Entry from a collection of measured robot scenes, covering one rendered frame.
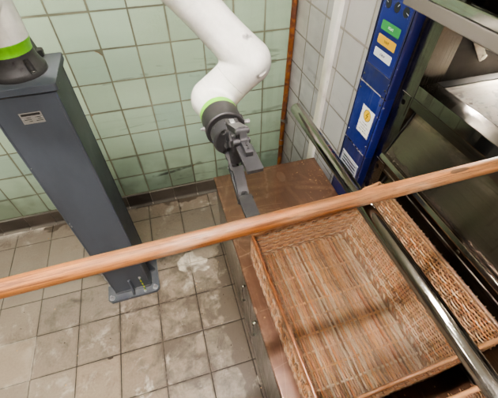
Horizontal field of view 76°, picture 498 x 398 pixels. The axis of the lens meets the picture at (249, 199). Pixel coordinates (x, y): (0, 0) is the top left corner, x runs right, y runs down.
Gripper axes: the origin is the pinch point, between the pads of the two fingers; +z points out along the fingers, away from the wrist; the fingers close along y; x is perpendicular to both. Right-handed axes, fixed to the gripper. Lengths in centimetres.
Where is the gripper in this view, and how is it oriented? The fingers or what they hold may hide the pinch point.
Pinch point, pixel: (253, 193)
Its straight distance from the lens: 59.7
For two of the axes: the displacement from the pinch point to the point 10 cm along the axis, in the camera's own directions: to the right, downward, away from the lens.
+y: 0.0, 6.7, 7.5
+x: -9.6, 2.2, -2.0
